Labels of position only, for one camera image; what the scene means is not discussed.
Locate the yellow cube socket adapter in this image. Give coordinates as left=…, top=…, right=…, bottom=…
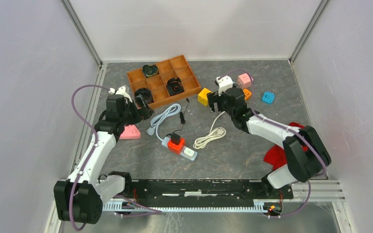
left=197, top=88, right=212, bottom=106

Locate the thin black cable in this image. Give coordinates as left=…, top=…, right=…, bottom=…
left=165, top=98, right=191, bottom=137

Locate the black power adapter plug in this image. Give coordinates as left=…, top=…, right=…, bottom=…
left=170, top=133, right=181, bottom=145

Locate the blue square plug adapter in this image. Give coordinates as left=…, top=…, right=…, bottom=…
left=261, top=91, right=275, bottom=104

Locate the red cube socket adapter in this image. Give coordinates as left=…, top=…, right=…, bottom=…
left=167, top=138, right=185, bottom=154

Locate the light blue power strip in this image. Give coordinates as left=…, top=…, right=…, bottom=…
left=161, top=136, right=198, bottom=161

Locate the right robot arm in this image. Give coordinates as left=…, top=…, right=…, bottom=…
left=207, top=87, right=331, bottom=198

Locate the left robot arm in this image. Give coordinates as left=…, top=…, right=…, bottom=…
left=53, top=94, right=153, bottom=224

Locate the rolled dark floral tie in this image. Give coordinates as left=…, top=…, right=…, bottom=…
left=134, top=87, right=154, bottom=105

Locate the pink triangular power strip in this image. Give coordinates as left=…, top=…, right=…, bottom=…
left=119, top=125, right=141, bottom=140

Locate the orange power strip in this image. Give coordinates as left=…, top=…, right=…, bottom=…
left=243, top=89, right=252, bottom=101

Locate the pink cube socket adapter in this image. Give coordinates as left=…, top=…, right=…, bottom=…
left=237, top=73, right=254, bottom=89

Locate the rolled green-patterned tie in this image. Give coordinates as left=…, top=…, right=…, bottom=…
left=142, top=64, right=159, bottom=78

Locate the rolled dark orange-patterned tie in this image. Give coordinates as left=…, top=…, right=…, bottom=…
left=166, top=77, right=185, bottom=96

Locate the wooden compartment tray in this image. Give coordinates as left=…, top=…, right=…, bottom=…
left=127, top=55, right=202, bottom=109

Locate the red cloth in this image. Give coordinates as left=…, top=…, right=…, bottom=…
left=263, top=122, right=309, bottom=171

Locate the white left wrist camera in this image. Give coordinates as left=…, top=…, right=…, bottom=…
left=108, top=85, right=133, bottom=102

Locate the white power strip cable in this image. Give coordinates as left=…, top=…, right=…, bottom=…
left=193, top=111, right=227, bottom=150

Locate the light blue coiled cable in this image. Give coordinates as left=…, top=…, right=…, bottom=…
left=146, top=103, right=182, bottom=142

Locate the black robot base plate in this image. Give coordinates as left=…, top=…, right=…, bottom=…
left=116, top=179, right=294, bottom=208

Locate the white cable tray rail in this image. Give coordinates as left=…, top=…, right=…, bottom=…
left=102, top=199, right=268, bottom=214

